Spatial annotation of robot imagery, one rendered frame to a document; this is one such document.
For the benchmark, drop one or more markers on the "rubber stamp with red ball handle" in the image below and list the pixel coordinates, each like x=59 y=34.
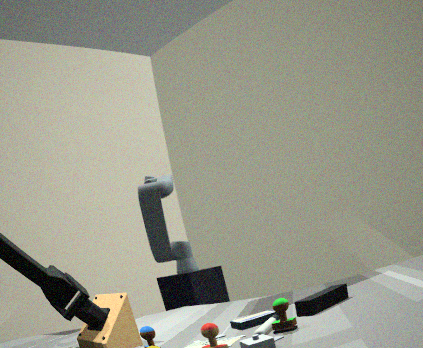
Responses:
x=210 y=331

